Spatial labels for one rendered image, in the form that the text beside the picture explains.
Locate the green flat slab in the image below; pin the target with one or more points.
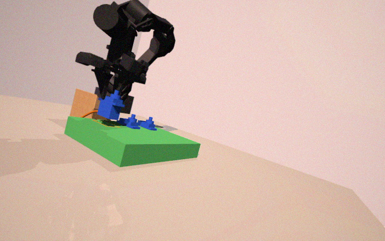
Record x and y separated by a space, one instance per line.
126 142

